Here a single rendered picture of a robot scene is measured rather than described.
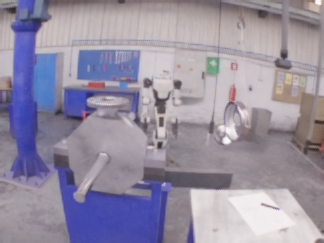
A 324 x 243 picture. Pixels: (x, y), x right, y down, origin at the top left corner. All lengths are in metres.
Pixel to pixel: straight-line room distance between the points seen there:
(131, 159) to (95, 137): 0.24
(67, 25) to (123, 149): 6.28
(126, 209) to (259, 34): 6.17
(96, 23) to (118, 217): 6.03
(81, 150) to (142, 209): 0.55
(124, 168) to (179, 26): 5.55
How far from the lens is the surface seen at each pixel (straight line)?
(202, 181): 1.96
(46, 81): 7.10
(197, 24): 6.70
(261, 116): 6.52
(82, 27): 7.25
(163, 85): 3.48
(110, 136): 1.43
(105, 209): 1.72
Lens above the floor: 1.68
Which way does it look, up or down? 14 degrees down
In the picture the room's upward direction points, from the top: 5 degrees clockwise
